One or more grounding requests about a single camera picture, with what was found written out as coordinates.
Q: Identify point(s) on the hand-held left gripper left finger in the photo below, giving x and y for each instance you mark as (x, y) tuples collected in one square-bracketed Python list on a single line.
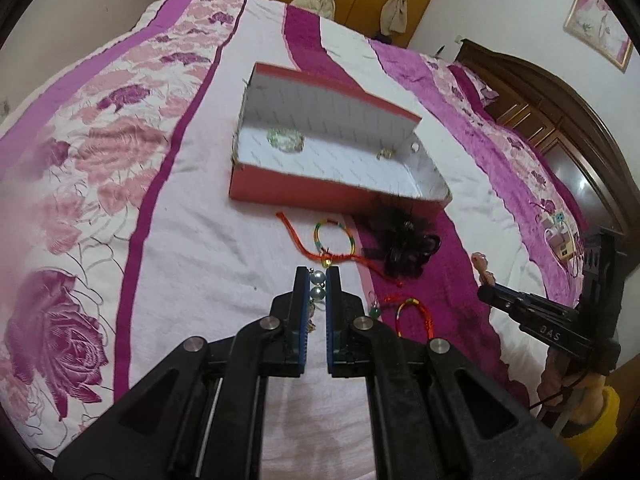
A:
[(301, 310)]

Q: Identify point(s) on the purple floral pillow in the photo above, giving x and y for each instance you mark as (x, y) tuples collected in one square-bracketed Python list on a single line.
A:
[(475, 85)]

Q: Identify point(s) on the person's right hand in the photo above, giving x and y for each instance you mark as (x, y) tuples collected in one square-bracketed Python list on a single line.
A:
[(557, 367)]

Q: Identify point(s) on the beige hanging cloth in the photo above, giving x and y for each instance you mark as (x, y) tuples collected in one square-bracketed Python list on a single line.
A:
[(395, 12)]

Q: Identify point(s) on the dark wooden headboard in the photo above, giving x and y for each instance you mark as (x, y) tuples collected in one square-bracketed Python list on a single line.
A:
[(550, 125)]

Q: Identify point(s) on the red cardboard box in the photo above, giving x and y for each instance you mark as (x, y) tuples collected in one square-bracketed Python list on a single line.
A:
[(280, 190)]

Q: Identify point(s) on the person's right forearm yellow sleeve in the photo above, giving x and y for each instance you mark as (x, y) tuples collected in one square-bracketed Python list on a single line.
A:
[(602, 417)]

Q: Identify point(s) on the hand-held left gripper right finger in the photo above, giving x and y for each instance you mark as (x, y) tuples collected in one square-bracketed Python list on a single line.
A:
[(331, 310)]

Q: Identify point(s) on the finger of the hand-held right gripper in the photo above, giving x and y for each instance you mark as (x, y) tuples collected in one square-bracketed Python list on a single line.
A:
[(505, 300)]

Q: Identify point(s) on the framed wall picture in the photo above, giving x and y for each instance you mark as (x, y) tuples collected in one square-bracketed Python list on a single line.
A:
[(597, 22)]

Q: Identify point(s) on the green bead earring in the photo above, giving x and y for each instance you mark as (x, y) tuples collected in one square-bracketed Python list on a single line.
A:
[(375, 312)]

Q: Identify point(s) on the silver pearl bead earring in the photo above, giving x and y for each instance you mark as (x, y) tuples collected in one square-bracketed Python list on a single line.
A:
[(317, 285)]

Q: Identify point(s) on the small gold jewelry piece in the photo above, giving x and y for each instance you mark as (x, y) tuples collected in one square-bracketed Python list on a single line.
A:
[(385, 154)]

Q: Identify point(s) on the black feather hair clip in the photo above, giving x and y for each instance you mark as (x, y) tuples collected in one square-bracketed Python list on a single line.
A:
[(400, 245)]

